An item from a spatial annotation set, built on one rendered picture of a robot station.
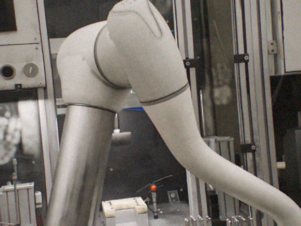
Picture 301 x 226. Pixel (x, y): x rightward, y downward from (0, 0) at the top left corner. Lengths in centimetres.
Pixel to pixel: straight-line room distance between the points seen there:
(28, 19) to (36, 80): 17
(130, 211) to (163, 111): 89
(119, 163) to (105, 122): 98
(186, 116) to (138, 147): 106
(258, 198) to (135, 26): 42
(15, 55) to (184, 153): 71
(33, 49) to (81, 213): 65
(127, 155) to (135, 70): 111
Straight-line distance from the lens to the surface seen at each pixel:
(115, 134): 187
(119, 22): 105
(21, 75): 167
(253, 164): 179
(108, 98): 115
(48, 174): 170
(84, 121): 115
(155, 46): 104
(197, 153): 112
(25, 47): 167
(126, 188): 215
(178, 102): 107
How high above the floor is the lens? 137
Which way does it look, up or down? 3 degrees down
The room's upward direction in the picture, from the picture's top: 5 degrees counter-clockwise
